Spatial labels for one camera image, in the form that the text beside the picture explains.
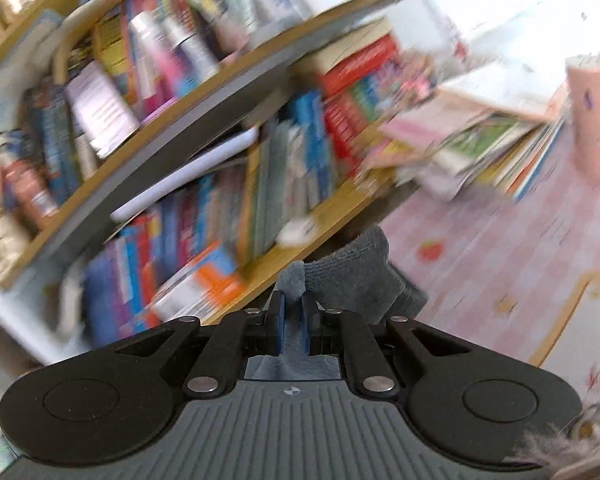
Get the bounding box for grey knitted cloth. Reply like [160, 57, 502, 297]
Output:
[245, 225, 429, 382]

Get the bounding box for grey furry toy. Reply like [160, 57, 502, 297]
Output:
[507, 399, 600, 473]

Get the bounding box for white open papers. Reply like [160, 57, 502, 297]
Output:
[405, 0, 600, 92]

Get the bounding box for row of colourful books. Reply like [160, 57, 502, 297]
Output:
[30, 0, 366, 161]
[82, 220, 251, 346]
[115, 20, 451, 271]

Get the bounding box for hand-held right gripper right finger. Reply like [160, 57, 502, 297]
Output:
[301, 292, 487, 399]

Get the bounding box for brown bottle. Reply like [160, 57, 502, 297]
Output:
[0, 132, 61, 233]

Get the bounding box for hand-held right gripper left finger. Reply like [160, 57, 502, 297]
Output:
[111, 290, 286, 399]

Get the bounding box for white patterned jar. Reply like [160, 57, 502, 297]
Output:
[0, 202, 32, 282]

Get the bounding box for pile of books and magazines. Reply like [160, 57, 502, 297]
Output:
[362, 60, 570, 205]

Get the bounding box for pink printed cup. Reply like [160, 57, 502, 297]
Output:
[565, 51, 600, 182]

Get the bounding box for small white round object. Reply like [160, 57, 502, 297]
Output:
[277, 219, 320, 247]

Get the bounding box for wooden bookshelf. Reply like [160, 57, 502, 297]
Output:
[0, 0, 417, 322]

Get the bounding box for white paper sheet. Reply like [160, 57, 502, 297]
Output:
[110, 126, 261, 223]

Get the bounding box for pink checkered tablecloth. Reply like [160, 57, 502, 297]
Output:
[375, 120, 600, 396]

